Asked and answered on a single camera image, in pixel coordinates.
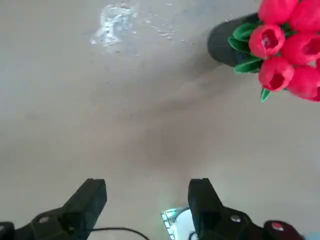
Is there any black ribbed vase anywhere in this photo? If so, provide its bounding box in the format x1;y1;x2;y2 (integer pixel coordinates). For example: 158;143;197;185
207;12;263;68

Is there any water puddle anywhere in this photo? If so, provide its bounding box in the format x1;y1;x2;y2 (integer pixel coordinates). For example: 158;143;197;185
88;4;141;55

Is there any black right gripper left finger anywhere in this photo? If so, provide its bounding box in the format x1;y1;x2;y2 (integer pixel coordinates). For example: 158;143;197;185
0;178;108;240

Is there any red tulip bouquet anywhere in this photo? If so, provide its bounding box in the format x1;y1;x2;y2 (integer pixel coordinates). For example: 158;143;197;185
227;0;320;103

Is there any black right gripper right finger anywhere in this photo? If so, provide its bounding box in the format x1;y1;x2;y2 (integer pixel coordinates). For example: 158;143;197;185
187;178;308;240

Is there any thin black cable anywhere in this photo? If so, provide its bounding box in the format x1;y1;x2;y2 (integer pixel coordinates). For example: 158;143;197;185
91;226;149;240

